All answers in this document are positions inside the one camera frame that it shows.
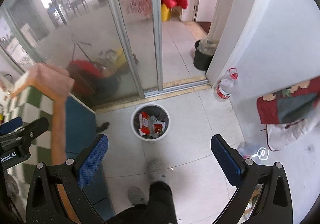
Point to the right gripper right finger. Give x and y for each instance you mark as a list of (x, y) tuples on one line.
[(274, 204)]

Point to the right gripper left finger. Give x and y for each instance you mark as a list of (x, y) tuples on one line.
[(44, 203)]

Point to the white trash bin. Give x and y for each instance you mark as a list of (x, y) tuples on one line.
[(153, 110)]

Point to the crushed clear plastic bottle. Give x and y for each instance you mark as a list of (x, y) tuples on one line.
[(254, 151)]

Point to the blue cabinet panel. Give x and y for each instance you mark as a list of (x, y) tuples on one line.
[(80, 133)]

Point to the clear plastic bag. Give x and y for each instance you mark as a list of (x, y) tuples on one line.
[(281, 136)]

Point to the dark rag on floor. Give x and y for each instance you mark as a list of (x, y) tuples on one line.
[(102, 127)]

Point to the grey left slipper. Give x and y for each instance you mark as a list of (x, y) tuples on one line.
[(136, 196)]

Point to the grey slipper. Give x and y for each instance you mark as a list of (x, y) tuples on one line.
[(136, 196), (157, 171)]

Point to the black trouser legs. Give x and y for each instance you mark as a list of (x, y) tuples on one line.
[(159, 209)]

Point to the grey right slipper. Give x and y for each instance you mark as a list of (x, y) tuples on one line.
[(157, 171)]

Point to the large clear water bottle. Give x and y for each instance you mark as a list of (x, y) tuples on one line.
[(227, 85)]

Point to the red and white wrapper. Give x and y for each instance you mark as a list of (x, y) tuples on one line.
[(150, 126)]

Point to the black bucket with mop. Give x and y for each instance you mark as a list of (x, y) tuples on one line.
[(204, 51)]

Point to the yellow bin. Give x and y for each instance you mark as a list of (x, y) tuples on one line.
[(165, 13)]

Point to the sliding glass door frame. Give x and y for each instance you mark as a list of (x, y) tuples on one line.
[(156, 65)]

